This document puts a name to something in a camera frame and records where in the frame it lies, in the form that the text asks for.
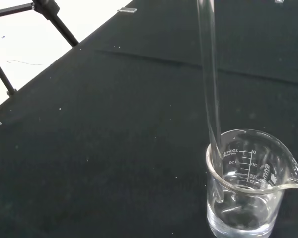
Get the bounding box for black bench cloth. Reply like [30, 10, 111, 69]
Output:
[0, 0, 298, 238]

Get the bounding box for black tripod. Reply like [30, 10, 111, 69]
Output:
[0, 0, 79, 97]

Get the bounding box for clear glass beaker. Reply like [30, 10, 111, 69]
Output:
[205, 128, 298, 238]

